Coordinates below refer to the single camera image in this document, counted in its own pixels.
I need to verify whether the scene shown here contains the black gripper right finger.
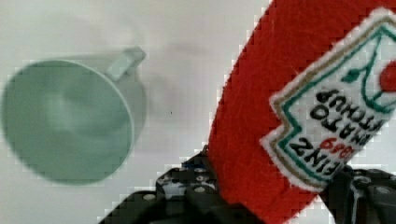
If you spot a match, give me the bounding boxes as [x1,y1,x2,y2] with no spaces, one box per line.
[320,165,396,224]

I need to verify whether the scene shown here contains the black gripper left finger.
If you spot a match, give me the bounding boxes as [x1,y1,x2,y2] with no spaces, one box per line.
[98,147,264,224]

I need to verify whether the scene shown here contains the red plush ketchup bottle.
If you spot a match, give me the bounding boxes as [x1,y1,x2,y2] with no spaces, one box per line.
[208,0,395,224]

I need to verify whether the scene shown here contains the green mug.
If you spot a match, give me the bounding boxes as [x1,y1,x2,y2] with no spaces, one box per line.
[1,47,146,185]

